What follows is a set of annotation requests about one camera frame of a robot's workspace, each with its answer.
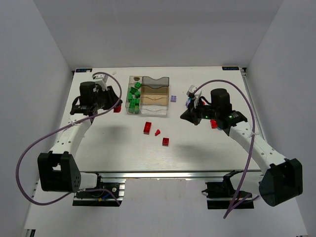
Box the red rounded lego brick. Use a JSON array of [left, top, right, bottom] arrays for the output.
[[210, 119, 218, 129]]

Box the red 2x2 lego brick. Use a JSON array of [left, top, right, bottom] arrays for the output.
[[162, 138, 169, 146]]

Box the green curved lego brick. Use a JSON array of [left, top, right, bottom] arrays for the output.
[[127, 92, 133, 102]]

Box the green lego brick carried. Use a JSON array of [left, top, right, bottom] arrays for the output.
[[129, 87, 138, 94]]

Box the red 2x4 lego brick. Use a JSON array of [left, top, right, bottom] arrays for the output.
[[143, 121, 152, 134]]

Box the green 2x4 lego brick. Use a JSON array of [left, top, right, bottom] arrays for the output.
[[132, 98, 140, 106]]

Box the green upside-down 2x2 lego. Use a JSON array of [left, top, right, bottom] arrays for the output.
[[135, 82, 142, 89]]

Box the green 2x2 sloped lego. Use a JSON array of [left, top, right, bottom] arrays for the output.
[[127, 101, 135, 114]]

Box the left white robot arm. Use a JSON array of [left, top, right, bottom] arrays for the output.
[[38, 81, 122, 193]]

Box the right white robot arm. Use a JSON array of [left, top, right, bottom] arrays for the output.
[[180, 87, 303, 206]]

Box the lilac 2x2 lego brick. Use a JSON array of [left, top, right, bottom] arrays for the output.
[[170, 95, 177, 102]]

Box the amber tinted container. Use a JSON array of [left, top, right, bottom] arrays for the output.
[[140, 86, 169, 106]]

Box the tall clear narrow container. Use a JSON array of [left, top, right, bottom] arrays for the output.
[[125, 76, 143, 114]]

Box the grey smoked container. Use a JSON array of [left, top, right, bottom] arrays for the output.
[[142, 76, 169, 89]]

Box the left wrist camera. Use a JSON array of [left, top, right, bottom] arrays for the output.
[[92, 73, 108, 86]]

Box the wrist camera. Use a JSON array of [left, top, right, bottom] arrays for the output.
[[186, 85, 202, 107], [92, 73, 108, 86]]

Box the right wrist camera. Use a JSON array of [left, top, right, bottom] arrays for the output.
[[186, 85, 202, 107]]

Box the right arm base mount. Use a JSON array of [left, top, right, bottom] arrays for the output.
[[201, 170, 254, 210]]

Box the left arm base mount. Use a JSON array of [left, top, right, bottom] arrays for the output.
[[73, 182, 125, 207]]

